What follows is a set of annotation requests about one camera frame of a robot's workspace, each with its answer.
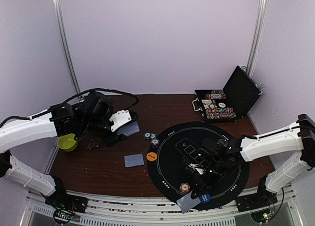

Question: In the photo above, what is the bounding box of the blue small blind button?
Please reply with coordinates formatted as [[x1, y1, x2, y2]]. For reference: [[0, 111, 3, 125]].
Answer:
[[198, 194, 211, 203]]

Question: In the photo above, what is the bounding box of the orange poker chip stack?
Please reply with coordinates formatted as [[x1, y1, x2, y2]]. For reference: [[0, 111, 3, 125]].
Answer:
[[179, 183, 190, 194]]

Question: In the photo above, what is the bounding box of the grey playing card deck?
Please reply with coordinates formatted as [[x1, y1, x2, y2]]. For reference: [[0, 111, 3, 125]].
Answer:
[[117, 121, 140, 136]]

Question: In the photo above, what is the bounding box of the dealt card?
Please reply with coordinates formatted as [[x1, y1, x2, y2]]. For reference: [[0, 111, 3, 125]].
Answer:
[[176, 191, 201, 214]]

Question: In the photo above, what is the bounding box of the purple poker chip stack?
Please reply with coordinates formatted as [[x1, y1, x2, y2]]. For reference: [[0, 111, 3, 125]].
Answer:
[[151, 138, 160, 148]]

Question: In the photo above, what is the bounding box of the orange big blind button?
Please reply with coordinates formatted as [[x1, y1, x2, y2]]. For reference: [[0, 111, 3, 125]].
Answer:
[[146, 152, 158, 161]]

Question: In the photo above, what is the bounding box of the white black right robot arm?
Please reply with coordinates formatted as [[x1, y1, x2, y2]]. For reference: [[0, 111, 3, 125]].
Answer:
[[187, 114, 315, 207]]

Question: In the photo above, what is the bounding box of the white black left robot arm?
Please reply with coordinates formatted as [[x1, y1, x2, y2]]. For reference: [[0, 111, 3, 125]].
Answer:
[[0, 88, 139, 208]]

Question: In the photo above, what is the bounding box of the black red triangle marker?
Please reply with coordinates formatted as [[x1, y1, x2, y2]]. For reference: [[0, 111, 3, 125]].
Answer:
[[87, 139, 99, 150]]

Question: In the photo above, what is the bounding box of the round black poker mat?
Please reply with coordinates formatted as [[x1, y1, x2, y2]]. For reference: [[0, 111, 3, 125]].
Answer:
[[147, 122, 250, 210]]

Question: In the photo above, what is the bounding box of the lime green bowl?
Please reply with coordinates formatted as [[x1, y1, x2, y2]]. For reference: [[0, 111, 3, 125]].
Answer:
[[57, 133, 78, 152]]

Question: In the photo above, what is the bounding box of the poker chip row in case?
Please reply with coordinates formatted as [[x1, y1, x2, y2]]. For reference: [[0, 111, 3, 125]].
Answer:
[[206, 107, 234, 114], [205, 93, 226, 99], [211, 90, 223, 95], [207, 112, 236, 120]]

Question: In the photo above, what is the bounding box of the blue playing card box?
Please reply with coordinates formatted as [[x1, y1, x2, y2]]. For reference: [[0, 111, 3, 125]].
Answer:
[[201, 99, 216, 109]]

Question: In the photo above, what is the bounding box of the black poker chip case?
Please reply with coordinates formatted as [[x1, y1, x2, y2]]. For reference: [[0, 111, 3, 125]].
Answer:
[[192, 66, 262, 123]]

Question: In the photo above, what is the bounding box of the white dealer button in case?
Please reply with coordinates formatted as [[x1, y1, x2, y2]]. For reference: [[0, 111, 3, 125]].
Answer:
[[218, 102, 226, 108]]

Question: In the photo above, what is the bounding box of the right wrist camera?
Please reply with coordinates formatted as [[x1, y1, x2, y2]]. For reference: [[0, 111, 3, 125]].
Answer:
[[188, 163, 206, 175]]

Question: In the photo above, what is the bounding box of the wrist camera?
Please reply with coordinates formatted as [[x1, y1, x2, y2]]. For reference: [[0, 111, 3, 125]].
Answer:
[[188, 163, 206, 175], [109, 110, 139, 132]]

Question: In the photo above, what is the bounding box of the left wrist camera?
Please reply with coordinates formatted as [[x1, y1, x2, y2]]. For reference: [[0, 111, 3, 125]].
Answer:
[[109, 110, 139, 132]]

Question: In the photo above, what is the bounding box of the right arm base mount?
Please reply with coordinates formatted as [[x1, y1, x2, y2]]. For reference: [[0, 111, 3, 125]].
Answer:
[[235, 191, 278, 212]]

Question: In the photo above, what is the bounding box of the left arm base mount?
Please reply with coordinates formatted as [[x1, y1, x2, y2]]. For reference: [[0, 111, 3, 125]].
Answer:
[[43, 191, 88, 213]]

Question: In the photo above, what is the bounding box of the left aluminium corner post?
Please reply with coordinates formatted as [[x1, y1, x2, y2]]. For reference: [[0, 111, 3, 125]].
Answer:
[[53, 0, 81, 94]]

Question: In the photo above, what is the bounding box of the aluminium corner post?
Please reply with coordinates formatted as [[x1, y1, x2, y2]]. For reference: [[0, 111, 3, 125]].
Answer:
[[247, 0, 268, 78], [53, 0, 81, 94]]

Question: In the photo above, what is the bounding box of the right aluminium corner post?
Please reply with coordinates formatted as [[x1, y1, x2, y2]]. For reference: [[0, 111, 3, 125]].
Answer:
[[247, 0, 268, 78]]

